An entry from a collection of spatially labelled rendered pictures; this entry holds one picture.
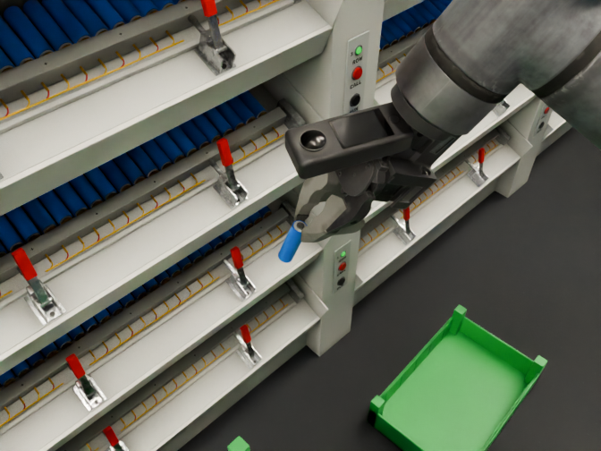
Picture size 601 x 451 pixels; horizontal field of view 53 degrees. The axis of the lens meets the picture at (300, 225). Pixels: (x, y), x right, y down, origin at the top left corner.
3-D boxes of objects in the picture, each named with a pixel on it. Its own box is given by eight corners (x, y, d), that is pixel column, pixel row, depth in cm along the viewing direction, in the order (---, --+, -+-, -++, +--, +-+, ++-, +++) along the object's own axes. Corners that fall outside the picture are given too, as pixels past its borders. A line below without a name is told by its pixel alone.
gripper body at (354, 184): (402, 215, 65) (481, 140, 58) (342, 209, 60) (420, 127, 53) (376, 161, 69) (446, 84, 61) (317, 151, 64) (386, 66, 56)
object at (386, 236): (511, 166, 154) (544, 135, 143) (347, 299, 125) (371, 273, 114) (456, 110, 158) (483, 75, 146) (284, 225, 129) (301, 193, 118)
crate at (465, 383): (456, 494, 108) (465, 476, 102) (366, 421, 117) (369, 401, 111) (537, 381, 123) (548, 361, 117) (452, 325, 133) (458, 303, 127)
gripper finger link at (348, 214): (342, 244, 64) (391, 188, 58) (331, 243, 63) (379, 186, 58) (325, 209, 66) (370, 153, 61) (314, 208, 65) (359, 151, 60)
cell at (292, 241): (293, 252, 74) (309, 221, 69) (291, 265, 72) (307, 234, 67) (279, 248, 73) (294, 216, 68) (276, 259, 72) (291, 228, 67)
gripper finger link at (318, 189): (328, 228, 72) (376, 184, 66) (288, 225, 69) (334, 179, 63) (320, 206, 74) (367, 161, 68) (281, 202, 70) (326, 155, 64)
